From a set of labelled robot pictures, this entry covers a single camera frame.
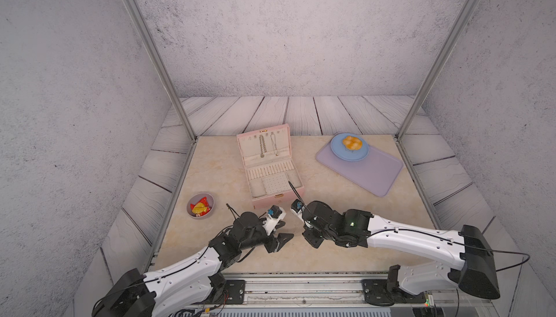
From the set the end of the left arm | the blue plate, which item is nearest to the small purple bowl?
the end of the left arm

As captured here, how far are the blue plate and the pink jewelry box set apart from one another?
27cm

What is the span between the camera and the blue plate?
1.11 metres

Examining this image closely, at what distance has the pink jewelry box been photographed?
0.93 metres

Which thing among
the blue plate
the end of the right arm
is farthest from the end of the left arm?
the blue plate

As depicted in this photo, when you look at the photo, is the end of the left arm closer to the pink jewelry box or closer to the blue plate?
the pink jewelry box

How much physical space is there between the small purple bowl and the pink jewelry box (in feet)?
0.60

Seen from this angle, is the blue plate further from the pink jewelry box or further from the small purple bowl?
the small purple bowl

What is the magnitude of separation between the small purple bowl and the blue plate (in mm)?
645

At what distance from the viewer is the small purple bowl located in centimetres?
89
